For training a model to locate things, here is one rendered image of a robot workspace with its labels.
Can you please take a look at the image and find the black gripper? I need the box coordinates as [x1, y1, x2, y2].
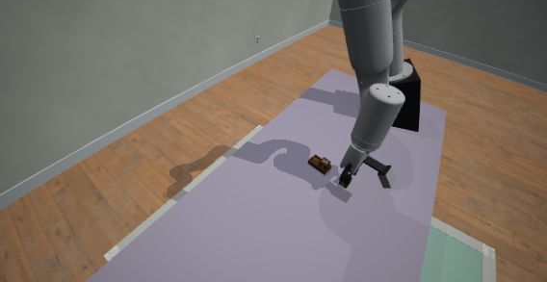
[339, 141, 375, 185]

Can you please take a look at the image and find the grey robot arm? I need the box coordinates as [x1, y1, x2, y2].
[338, 0, 413, 189]

